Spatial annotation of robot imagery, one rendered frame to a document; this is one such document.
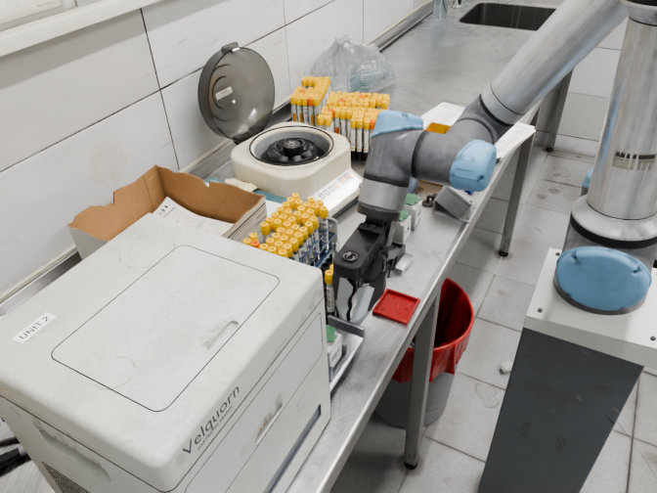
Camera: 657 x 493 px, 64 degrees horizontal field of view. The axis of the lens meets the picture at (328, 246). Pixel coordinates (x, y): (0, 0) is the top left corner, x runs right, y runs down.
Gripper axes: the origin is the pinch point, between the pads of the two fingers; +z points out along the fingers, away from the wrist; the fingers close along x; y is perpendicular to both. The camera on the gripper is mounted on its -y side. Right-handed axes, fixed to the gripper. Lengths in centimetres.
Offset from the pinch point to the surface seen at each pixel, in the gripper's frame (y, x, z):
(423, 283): 20.1, -6.0, -6.1
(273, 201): 19.0, 29.8, -13.6
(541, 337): 20.9, -28.9, -2.8
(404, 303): 13.8, -4.9, -2.7
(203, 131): 29, 60, -24
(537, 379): 26.3, -30.4, 6.6
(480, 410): 100, -18, 49
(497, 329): 134, -13, 29
